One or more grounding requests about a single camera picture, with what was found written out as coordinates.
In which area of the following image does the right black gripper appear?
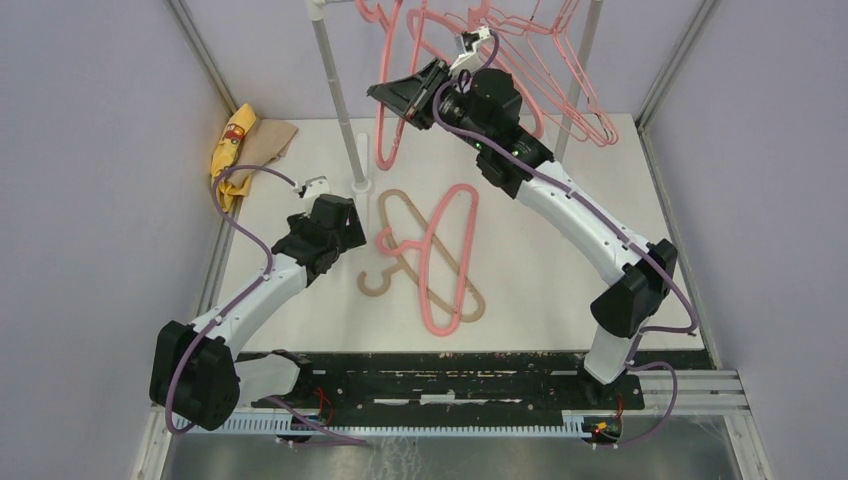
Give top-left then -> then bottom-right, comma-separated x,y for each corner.
370,57 -> 489,152

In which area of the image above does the pink plastic hanger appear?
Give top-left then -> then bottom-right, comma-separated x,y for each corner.
376,184 -> 486,337
406,7 -> 545,139
354,0 -> 404,171

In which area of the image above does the pink wire hanger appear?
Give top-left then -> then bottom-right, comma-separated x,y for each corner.
526,1 -> 619,150
443,0 -> 598,144
490,0 -> 611,147

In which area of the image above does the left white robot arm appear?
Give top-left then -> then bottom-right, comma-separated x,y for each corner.
149,193 -> 366,431

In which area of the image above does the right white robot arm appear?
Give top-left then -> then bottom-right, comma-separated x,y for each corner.
366,59 -> 678,408

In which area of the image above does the beige plastic hanger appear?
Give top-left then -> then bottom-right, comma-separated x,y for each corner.
356,189 -> 487,326

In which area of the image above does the yellow printed cloth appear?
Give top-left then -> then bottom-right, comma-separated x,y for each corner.
210,104 -> 258,213

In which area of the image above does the beige cloth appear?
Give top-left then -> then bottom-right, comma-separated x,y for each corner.
235,119 -> 298,166

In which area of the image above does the left rack pole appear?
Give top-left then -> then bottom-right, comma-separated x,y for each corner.
305,0 -> 369,193

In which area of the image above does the rack pole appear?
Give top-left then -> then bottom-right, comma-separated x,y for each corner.
553,0 -> 605,160
305,0 -> 369,193

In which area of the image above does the right rack pole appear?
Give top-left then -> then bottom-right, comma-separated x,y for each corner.
553,0 -> 605,160

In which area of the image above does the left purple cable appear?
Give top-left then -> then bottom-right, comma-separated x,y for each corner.
163,165 -> 369,447

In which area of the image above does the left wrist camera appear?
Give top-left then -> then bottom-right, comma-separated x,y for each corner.
297,176 -> 331,199

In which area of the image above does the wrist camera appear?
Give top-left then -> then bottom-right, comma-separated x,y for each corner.
297,176 -> 331,199
450,26 -> 495,77

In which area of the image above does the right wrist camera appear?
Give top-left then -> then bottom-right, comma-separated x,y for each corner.
450,26 -> 495,77

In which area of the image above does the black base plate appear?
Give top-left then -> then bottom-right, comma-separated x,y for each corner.
280,351 -> 650,427

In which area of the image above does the white cable duct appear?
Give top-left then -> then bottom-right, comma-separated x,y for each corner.
210,410 -> 591,440

